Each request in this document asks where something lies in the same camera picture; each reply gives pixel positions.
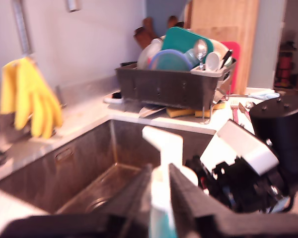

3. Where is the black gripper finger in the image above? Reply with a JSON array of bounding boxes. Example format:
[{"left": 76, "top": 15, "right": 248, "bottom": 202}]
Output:
[
  {"left": 103, "top": 164, "right": 153, "bottom": 238},
  {"left": 185, "top": 155, "right": 210, "bottom": 194},
  {"left": 168, "top": 163, "right": 233, "bottom": 238}
]

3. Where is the clear soap dispenser white pump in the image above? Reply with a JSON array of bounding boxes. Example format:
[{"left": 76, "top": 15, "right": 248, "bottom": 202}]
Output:
[{"left": 142, "top": 125, "right": 199, "bottom": 238}]

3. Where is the yellow sponge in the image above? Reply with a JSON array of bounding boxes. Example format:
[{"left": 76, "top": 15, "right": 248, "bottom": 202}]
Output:
[
  {"left": 166, "top": 106, "right": 196, "bottom": 119},
  {"left": 195, "top": 103, "right": 226, "bottom": 119}
]

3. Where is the stainless steel sink basin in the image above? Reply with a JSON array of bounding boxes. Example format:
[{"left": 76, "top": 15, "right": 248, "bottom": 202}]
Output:
[{"left": 0, "top": 119, "right": 217, "bottom": 216}]

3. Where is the dark grey dish rack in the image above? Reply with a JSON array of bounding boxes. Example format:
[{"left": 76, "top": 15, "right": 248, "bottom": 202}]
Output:
[{"left": 115, "top": 58, "right": 238, "bottom": 124}]

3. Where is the grey cutlery holder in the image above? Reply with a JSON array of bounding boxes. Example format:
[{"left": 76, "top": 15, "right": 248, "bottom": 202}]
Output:
[{"left": 190, "top": 64, "right": 236, "bottom": 78}]

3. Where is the light blue cloth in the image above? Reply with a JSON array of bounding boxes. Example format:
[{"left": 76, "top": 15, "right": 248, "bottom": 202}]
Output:
[{"left": 248, "top": 89, "right": 281, "bottom": 100}]

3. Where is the white drip tray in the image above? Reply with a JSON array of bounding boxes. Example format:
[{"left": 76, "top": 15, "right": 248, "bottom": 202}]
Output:
[{"left": 103, "top": 91, "right": 125, "bottom": 104}]

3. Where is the white cup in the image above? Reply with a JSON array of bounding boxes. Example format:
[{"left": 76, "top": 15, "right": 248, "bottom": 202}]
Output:
[{"left": 205, "top": 52, "right": 221, "bottom": 71}]

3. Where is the red cutting board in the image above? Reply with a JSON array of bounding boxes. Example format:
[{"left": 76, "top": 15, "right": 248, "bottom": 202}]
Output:
[{"left": 221, "top": 41, "right": 241, "bottom": 95}]

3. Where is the steel ladle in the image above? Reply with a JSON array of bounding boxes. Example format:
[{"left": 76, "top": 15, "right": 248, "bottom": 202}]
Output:
[{"left": 193, "top": 39, "right": 208, "bottom": 69}]

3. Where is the cream plate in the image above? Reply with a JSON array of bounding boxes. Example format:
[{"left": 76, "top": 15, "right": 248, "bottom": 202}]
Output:
[{"left": 208, "top": 39, "right": 229, "bottom": 63}]

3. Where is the white plate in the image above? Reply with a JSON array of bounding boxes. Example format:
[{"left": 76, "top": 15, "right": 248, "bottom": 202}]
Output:
[{"left": 136, "top": 37, "right": 164, "bottom": 70}]

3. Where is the steel backsplash strip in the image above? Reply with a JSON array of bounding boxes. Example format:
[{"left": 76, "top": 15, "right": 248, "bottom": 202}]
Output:
[{"left": 55, "top": 74, "right": 120, "bottom": 105}]

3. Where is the teal cutting board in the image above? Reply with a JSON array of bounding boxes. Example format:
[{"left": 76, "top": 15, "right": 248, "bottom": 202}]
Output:
[{"left": 161, "top": 26, "right": 214, "bottom": 54}]

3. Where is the red black floor appliance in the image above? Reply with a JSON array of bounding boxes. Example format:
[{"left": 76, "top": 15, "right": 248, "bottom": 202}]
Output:
[{"left": 275, "top": 41, "right": 296, "bottom": 88}]

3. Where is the brown wooden utensil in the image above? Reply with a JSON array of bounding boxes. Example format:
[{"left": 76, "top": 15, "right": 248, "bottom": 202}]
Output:
[
  {"left": 143, "top": 16, "right": 161, "bottom": 40},
  {"left": 133, "top": 26, "right": 152, "bottom": 50},
  {"left": 166, "top": 15, "right": 185, "bottom": 28}
]

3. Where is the yellow rubber glove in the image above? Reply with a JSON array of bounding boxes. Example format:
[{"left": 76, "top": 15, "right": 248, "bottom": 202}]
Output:
[
  {"left": 13, "top": 57, "right": 63, "bottom": 139},
  {"left": 0, "top": 60, "right": 20, "bottom": 116}
]

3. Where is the large wooden cutting board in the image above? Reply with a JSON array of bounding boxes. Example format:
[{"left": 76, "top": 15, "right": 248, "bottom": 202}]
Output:
[{"left": 190, "top": 0, "right": 260, "bottom": 95}]

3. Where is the steel kitchen faucet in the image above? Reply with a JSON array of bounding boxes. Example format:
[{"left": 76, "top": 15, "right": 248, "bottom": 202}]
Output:
[{"left": 11, "top": 0, "right": 81, "bottom": 56}]

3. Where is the white camera box black bracket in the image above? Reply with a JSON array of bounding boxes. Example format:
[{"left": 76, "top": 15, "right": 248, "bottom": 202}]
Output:
[{"left": 200, "top": 119, "right": 280, "bottom": 176}]

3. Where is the red handled fork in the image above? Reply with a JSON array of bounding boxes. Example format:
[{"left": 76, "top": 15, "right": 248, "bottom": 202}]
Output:
[{"left": 229, "top": 100, "right": 240, "bottom": 124}]

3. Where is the black handled kitchen knife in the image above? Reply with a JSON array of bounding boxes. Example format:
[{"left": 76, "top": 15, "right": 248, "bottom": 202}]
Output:
[{"left": 220, "top": 49, "right": 234, "bottom": 69}]

